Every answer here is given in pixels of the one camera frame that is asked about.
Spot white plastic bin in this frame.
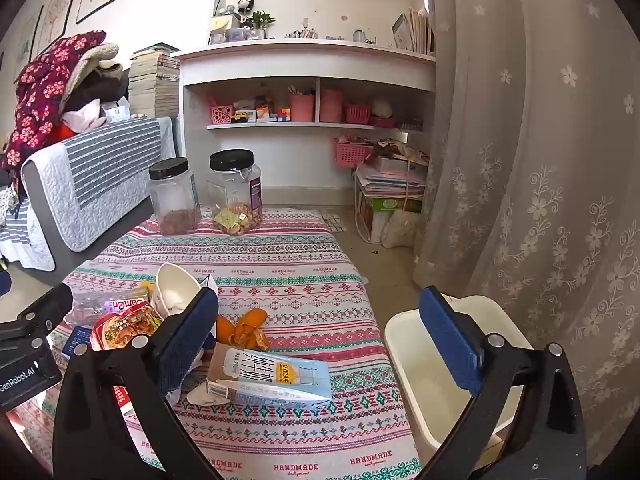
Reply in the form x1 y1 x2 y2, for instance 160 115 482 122
384 295 536 471

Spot white lace curtain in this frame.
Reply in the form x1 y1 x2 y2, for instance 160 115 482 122
412 0 640 466

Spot small white cardboard box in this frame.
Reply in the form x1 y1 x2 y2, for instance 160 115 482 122
102 100 133 123

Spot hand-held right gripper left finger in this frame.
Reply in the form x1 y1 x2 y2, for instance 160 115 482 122
51 286 220 480

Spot stack of paper folders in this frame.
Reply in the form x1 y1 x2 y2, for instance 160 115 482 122
354 155 431 201

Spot orange peel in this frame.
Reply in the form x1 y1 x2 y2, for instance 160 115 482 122
235 308 271 352
216 315 237 346

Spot green cardboard box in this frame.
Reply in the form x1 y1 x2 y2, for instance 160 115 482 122
362 195 426 213

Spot clear plastic bottle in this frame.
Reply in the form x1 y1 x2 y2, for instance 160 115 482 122
65 287 151 326

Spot clear jar purple label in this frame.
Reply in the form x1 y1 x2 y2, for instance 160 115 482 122
207 150 264 237

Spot grey striped quilted cover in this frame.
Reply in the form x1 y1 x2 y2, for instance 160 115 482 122
20 116 176 253
0 200 56 273

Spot white shelf unit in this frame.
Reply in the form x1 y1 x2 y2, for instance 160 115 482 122
170 0 438 207

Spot row of upright books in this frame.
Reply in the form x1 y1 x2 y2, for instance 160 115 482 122
392 7 436 56

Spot pink round container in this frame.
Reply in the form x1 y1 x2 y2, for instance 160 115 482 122
320 87 346 123

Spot green potted plant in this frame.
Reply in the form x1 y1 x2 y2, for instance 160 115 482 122
248 10 277 40

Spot white plastic bag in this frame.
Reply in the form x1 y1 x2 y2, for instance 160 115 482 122
380 210 426 250

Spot stack of books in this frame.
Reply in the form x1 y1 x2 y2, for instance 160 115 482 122
127 42 181 121

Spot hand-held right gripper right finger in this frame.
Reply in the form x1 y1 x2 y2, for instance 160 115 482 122
418 285 588 480

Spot pink pen holder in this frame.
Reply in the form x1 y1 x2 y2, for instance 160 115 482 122
287 85 317 123

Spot printed tissue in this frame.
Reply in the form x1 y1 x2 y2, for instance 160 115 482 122
186 382 231 407

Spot red floral blanket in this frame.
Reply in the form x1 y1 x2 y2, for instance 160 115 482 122
0 30 108 171

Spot blue white milk carton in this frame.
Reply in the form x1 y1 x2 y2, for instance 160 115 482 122
207 342 333 408

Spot white paper cup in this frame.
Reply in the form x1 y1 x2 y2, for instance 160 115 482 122
155 262 218 318

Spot clear jar brown snacks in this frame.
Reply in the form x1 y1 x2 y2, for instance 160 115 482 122
148 157 202 236

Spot large pink basket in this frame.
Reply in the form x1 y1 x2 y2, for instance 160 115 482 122
334 137 373 169

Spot pink white garment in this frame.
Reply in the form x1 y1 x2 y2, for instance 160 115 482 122
61 99 108 133

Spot group of small figurines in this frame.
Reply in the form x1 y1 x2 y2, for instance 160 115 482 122
285 17 321 41

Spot dark grey sofa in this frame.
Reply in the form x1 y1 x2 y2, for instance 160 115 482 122
0 115 183 286

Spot pink lattice basket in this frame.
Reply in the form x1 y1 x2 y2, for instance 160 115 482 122
207 95 236 126

